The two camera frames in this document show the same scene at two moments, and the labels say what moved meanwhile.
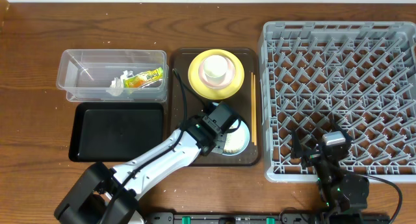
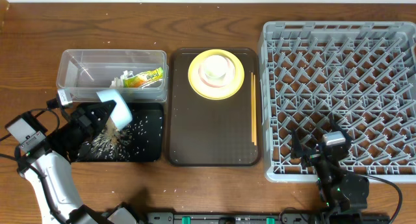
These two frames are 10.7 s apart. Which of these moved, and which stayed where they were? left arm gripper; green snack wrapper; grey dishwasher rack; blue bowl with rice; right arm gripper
Moved: blue bowl with rice; left arm gripper
Stayed: grey dishwasher rack; green snack wrapper; right arm gripper
